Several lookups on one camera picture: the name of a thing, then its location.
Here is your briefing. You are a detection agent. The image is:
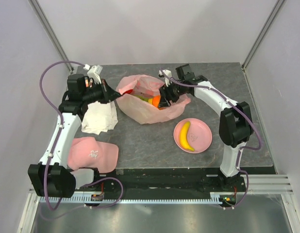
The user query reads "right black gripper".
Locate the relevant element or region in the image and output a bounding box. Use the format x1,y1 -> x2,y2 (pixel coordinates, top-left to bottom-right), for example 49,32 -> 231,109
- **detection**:
159,79 -> 185,108

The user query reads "yellow fake banana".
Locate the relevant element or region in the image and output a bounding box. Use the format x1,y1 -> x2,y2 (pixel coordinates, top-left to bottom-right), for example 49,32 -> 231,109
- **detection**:
179,121 -> 195,151

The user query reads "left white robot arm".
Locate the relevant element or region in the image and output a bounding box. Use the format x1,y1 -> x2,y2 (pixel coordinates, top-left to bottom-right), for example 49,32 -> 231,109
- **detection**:
28,73 -> 121,198

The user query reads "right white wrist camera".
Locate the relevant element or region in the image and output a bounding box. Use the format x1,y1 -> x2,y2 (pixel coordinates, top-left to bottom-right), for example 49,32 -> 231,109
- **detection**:
158,69 -> 172,87

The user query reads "right aluminium frame post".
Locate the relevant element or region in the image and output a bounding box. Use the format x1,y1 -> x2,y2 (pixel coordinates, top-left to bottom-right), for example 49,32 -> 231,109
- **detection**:
241,0 -> 286,72

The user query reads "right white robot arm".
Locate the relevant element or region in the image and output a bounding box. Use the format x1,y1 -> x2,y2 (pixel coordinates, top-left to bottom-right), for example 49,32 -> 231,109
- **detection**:
158,64 -> 253,191

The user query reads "red fake fruit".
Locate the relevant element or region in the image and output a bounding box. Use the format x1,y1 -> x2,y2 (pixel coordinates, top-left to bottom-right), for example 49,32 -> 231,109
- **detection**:
124,89 -> 133,94

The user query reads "green fake pear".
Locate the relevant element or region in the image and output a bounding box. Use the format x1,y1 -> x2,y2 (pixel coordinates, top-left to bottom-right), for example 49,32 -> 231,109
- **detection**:
135,95 -> 148,102

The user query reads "white cloth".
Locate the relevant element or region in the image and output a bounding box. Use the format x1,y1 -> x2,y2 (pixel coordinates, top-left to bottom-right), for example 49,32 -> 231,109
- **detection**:
81,101 -> 118,135

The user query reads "pink plastic bag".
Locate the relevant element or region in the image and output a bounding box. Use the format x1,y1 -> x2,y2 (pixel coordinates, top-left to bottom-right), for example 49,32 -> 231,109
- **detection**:
116,75 -> 191,124

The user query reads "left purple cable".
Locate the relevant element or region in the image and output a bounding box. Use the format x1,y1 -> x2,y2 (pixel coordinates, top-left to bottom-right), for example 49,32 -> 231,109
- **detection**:
38,60 -> 124,220

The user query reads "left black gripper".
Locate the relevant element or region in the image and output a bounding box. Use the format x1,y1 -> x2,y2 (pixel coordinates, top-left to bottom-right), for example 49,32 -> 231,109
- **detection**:
82,79 -> 121,105

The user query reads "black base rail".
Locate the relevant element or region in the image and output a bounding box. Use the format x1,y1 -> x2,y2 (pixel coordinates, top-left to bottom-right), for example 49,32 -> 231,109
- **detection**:
73,167 -> 248,195

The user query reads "left aluminium frame post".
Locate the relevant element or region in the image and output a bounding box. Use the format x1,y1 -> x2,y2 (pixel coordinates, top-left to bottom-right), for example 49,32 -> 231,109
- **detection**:
28,0 -> 69,61

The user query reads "aluminium frame post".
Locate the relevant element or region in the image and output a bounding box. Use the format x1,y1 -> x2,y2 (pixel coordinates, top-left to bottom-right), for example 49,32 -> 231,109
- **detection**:
28,0 -> 69,61
241,0 -> 286,72

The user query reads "pink baseball cap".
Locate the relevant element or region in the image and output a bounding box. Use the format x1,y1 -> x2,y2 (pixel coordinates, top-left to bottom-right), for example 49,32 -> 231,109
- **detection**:
67,137 -> 119,173

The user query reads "grey cable duct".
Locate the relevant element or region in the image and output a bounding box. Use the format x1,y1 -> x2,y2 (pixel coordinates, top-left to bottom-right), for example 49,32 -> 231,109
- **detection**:
39,192 -> 225,205

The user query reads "pink plate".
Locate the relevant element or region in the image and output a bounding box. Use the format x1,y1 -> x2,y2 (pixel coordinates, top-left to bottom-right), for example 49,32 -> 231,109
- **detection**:
173,118 -> 213,153

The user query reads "fake orange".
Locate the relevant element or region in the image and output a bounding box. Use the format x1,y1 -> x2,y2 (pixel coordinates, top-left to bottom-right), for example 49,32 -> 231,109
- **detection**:
151,95 -> 161,108

